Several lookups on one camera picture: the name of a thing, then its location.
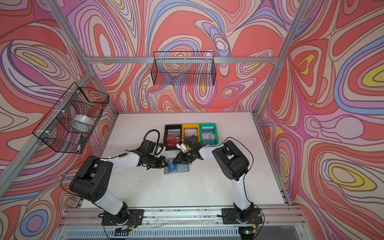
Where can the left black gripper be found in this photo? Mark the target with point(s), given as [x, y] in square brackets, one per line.
[161, 159]

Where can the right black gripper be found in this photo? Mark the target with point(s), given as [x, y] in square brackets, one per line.
[181, 157]

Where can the blue card from holder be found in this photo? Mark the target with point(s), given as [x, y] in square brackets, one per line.
[171, 168]

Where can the grey leather card holder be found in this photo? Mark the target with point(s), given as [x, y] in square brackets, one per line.
[180, 168]

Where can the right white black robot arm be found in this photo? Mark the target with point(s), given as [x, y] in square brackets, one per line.
[232, 162]

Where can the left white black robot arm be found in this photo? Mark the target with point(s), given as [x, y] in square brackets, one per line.
[92, 180]

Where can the black plastic bin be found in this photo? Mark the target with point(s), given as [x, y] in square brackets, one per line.
[172, 130]

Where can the yellow plastic bin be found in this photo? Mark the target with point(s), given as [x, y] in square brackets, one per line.
[189, 130]

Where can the green plastic bin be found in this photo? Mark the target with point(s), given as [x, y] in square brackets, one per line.
[209, 134]

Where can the small black box in basket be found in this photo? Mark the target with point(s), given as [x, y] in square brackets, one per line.
[82, 141]

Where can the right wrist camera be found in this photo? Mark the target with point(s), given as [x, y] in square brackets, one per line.
[182, 146]

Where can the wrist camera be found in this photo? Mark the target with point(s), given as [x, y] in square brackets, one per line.
[182, 146]
[148, 147]

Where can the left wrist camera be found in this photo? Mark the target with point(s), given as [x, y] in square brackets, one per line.
[148, 147]

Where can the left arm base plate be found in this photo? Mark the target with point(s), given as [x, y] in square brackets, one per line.
[130, 218]

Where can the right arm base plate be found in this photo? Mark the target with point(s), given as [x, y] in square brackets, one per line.
[232, 216]

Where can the left black wire basket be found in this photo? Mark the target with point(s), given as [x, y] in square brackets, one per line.
[56, 133]

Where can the black wire basket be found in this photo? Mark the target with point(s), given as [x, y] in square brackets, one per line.
[184, 68]
[56, 133]

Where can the back black wire basket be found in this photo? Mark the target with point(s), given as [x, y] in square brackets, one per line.
[184, 68]

